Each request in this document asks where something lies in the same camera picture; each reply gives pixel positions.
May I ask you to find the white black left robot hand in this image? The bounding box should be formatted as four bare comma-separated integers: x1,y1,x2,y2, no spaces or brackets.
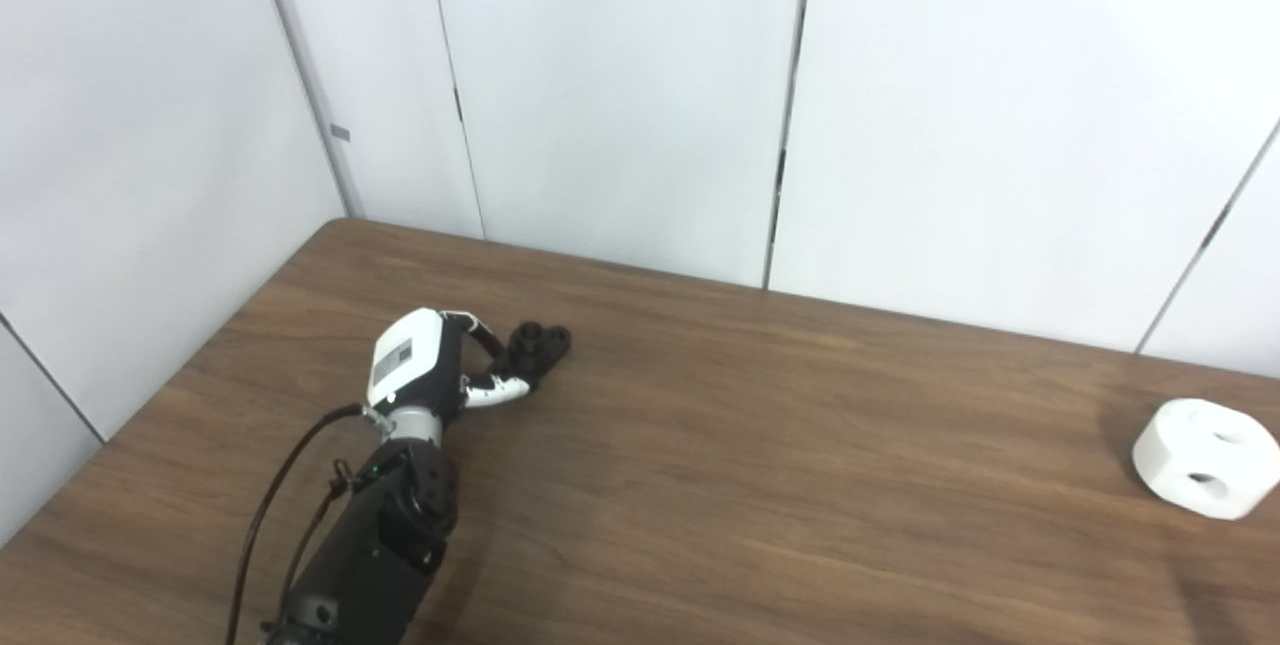
366,308,531,421

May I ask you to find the black flanged holder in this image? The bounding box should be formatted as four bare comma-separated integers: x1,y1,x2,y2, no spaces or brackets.
505,321,573,391

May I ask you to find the round white piece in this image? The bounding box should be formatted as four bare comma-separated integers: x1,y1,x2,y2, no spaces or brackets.
1132,398,1280,521

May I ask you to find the thin left wrist wire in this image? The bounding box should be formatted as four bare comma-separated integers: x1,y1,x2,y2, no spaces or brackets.
278,460,353,626

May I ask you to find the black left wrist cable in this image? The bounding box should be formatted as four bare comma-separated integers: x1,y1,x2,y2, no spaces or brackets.
225,403,386,645

